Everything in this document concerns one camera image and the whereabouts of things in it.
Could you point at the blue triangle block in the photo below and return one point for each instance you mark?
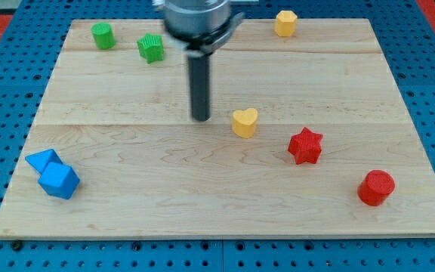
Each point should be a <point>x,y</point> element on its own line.
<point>40,160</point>

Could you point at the green cylinder block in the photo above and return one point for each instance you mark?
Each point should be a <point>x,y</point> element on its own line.
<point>103,35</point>

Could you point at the blue cube block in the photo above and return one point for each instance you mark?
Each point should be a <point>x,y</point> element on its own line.
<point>59,180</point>

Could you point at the yellow heart block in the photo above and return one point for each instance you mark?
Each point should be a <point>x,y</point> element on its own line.
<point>244,122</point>

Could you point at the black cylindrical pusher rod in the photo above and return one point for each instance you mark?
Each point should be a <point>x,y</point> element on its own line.
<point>200,91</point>

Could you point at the red cylinder block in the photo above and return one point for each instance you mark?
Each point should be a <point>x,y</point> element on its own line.
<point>376,187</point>

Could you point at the green star block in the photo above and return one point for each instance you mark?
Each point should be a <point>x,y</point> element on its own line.
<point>151,48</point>

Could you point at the red star block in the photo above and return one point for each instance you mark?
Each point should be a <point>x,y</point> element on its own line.
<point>306,146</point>

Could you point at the wooden board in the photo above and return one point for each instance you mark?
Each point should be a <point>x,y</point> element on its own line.
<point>149,172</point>

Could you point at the yellow hexagon block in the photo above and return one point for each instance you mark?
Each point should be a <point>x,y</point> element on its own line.
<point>285,23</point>

